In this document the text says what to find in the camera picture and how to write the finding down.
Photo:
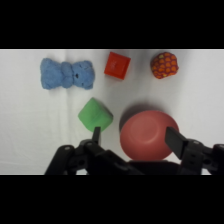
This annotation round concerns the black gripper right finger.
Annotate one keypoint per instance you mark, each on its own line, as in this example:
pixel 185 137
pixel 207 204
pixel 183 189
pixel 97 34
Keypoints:
pixel 175 141

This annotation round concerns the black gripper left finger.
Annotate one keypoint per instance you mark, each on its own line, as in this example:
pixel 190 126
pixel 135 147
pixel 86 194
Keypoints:
pixel 97 135

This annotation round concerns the red ball with orange spots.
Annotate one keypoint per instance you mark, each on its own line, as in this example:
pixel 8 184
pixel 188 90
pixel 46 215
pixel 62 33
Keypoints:
pixel 164 65

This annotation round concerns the pink bowl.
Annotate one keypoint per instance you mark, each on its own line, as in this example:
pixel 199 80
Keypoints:
pixel 145 136

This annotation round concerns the green foam block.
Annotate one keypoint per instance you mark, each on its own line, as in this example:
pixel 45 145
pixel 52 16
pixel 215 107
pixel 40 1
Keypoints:
pixel 94 115

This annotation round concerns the blue plush teddy bear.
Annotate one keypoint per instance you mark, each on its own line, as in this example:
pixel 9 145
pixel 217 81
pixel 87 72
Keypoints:
pixel 66 74

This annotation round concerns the red cube block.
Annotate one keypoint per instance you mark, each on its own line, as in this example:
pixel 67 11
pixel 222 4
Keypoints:
pixel 117 65

